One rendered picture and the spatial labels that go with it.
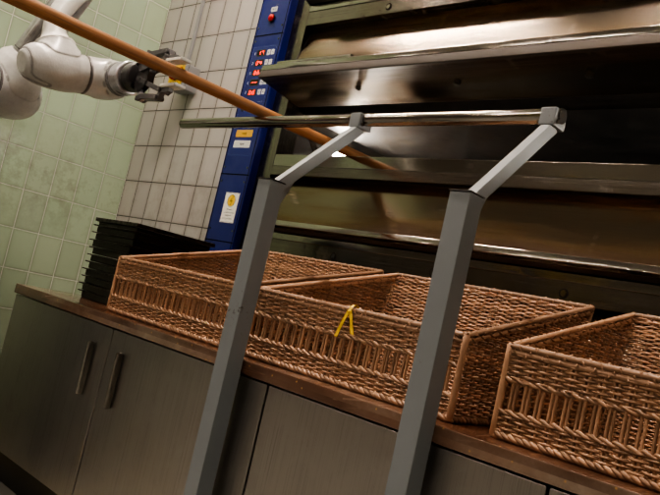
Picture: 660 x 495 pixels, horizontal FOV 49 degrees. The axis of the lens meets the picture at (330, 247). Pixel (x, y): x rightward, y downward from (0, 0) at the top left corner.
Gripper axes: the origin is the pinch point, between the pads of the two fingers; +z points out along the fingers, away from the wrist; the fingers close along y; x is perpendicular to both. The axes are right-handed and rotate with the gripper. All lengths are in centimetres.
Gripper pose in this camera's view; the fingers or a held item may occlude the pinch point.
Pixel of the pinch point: (176, 74)
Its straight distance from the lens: 184.9
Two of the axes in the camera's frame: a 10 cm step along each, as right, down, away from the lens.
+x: -6.6, -2.1, -7.2
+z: 7.1, 1.1, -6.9
